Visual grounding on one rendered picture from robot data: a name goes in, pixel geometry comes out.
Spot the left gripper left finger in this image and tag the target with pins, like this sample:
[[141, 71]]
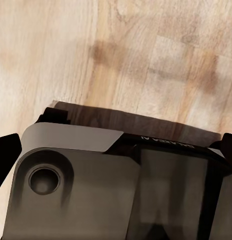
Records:
[[10, 150]]

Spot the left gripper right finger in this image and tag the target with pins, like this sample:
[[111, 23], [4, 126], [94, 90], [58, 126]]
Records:
[[226, 147]]

